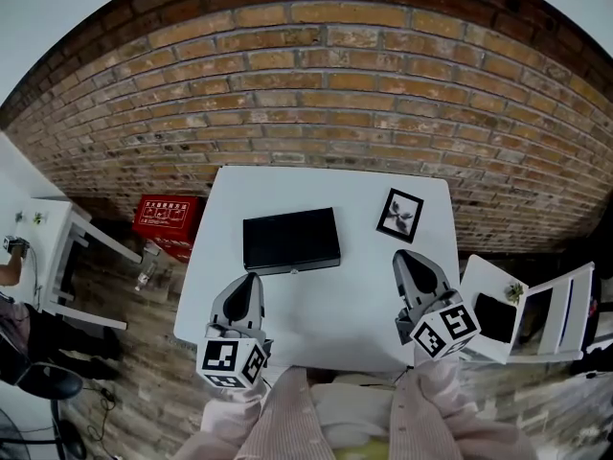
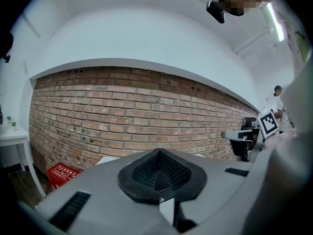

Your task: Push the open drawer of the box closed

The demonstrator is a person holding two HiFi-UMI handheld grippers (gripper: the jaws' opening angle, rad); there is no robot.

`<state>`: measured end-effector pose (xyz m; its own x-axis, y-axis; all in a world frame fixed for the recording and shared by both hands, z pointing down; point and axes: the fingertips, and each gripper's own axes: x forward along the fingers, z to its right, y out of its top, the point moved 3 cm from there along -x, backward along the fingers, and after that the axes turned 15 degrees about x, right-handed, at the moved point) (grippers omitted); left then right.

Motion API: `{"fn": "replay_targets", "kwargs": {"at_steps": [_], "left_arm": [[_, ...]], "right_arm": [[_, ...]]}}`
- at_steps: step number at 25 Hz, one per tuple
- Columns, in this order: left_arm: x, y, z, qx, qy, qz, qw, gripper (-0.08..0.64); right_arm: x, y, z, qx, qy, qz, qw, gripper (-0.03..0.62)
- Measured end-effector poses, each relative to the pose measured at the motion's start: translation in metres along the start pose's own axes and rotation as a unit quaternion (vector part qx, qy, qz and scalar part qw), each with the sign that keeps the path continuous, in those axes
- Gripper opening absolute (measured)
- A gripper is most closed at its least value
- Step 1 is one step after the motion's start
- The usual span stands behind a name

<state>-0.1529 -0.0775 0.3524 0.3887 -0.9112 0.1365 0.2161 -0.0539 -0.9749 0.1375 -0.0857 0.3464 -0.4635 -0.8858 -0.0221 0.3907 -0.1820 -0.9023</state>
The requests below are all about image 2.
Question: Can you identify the ceiling tube light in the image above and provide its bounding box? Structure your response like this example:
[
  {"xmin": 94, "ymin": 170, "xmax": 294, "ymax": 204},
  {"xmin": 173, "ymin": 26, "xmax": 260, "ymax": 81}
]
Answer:
[{"xmin": 266, "ymin": 2, "xmax": 285, "ymax": 43}]

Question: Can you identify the white ceiling conduit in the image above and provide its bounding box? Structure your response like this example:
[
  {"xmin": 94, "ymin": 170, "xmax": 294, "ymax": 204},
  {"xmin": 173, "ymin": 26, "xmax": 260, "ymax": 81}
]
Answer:
[{"xmin": 232, "ymin": 27, "xmax": 274, "ymax": 56}]

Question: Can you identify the person's right forearm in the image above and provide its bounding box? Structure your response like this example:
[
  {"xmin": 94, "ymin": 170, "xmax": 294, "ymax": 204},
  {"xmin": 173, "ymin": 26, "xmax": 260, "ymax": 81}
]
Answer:
[{"xmin": 249, "ymin": 55, "xmax": 313, "ymax": 235}]

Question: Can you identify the green wall sign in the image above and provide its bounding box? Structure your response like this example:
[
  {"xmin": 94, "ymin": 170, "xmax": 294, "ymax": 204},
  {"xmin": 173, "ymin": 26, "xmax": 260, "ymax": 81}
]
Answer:
[{"xmin": 295, "ymin": 30, "xmax": 311, "ymax": 61}]

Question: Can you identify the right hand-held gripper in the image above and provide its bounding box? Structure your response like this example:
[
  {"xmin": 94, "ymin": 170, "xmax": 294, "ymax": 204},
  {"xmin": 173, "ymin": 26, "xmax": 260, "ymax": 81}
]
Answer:
[{"xmin": 221, "ymin": 108, "xmax": 280, "ymax": 152}]

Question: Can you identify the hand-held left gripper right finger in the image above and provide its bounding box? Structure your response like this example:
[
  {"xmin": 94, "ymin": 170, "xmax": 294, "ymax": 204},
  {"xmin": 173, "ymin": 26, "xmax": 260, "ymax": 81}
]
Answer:
[{"xmin": 158, "ymin": 148, "xmax": 260, "ymax": 235}]

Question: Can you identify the white side table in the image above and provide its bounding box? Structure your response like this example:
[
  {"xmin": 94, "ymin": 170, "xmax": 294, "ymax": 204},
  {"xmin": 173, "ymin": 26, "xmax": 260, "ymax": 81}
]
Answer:
[{"xmin": 0, "ymin": 127, "xmax": 47, "ymax": 198}]

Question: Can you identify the red fire equipment box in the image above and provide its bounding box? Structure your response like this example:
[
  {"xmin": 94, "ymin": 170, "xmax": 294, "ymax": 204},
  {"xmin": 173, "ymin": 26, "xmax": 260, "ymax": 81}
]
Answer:
[{"xmin": 46, "ymin": 162, "xmax": 81, "ymax": 190}]

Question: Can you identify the black head-worn camera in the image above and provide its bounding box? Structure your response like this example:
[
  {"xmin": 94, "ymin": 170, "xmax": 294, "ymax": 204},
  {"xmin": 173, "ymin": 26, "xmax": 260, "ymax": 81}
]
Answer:
[{"xmin": 206, "ymin": 0, "xmax": 225, "ymax": 24}]

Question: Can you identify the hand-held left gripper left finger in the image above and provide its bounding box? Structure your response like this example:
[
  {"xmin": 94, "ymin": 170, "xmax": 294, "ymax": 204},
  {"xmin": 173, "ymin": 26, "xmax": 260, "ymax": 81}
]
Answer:
[{"xmin": 18, "ymin": 148, "xmax": 177, "ymax": 235}]

